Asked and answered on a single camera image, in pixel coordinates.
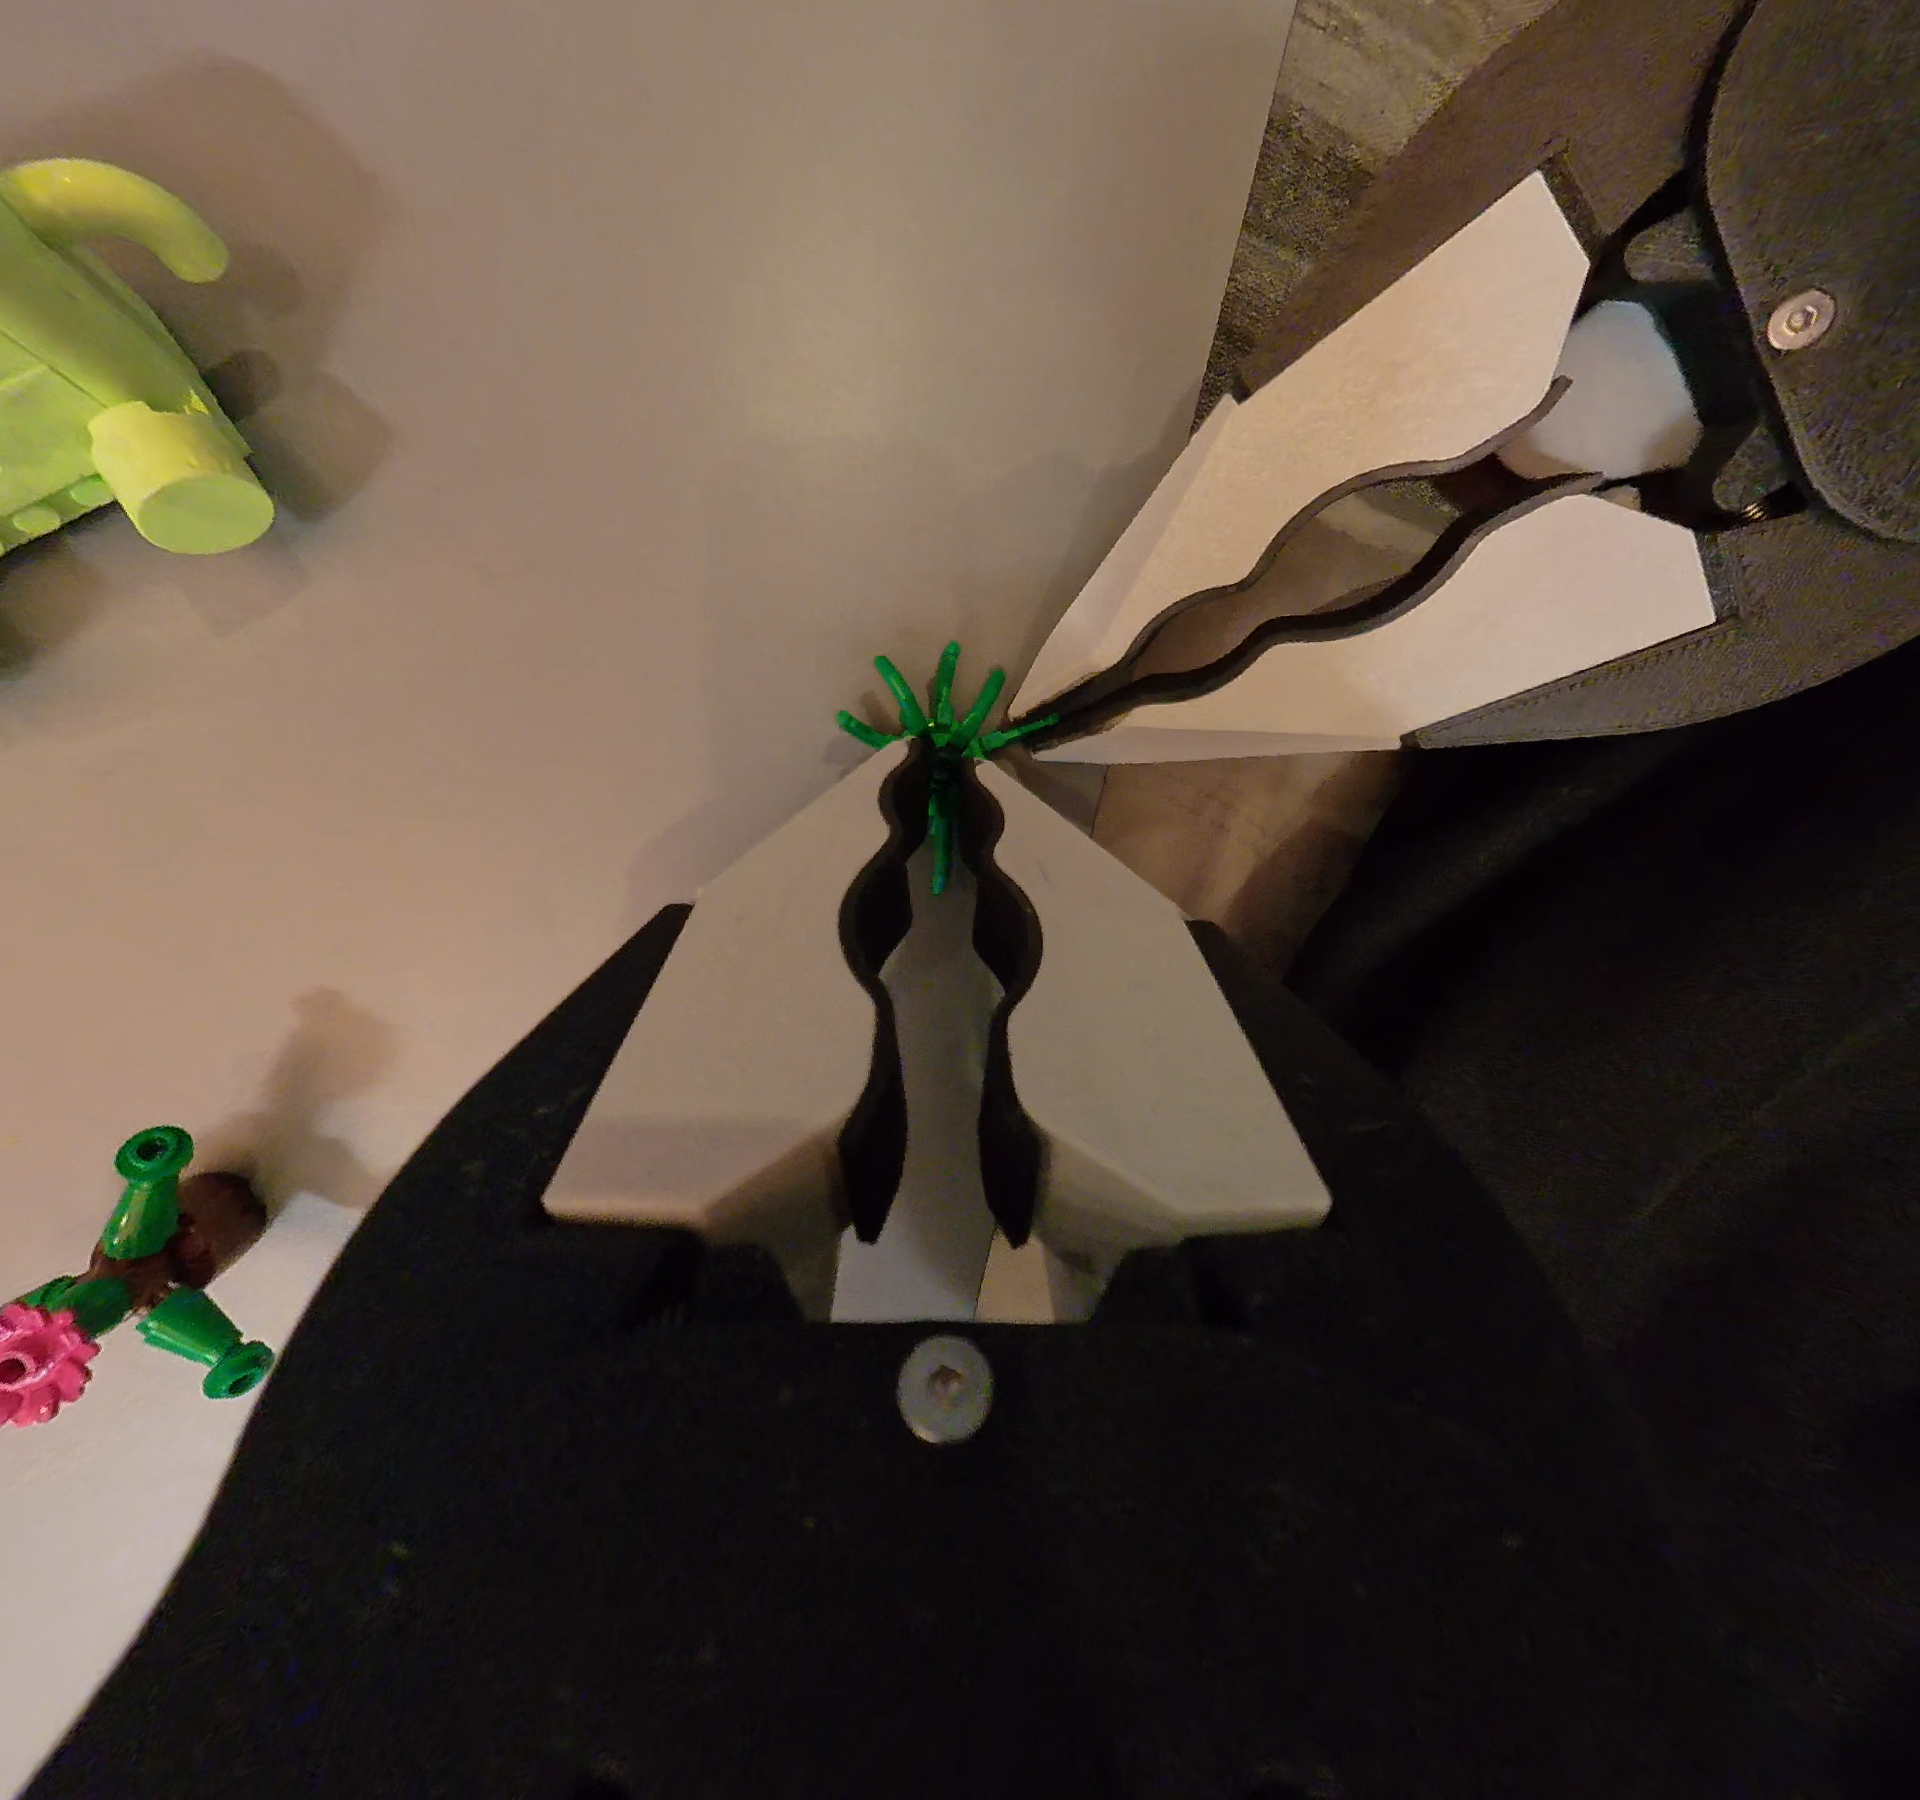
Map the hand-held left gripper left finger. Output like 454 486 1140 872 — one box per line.
540 743 917 1300

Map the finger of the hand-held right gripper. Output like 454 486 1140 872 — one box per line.
1007 167 1595 725
1045 475 1721 770

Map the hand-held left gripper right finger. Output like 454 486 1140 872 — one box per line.
963 751 1333 1280

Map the green spiky toy brick plant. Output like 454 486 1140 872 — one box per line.
834 639 1059 899

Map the toy brick flowering cactus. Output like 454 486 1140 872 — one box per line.
0 1123 280 1432

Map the person's black top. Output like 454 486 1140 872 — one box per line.
1289 659 1920 1800

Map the lime green toy brick planter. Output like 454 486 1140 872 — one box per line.
0 155 280 559

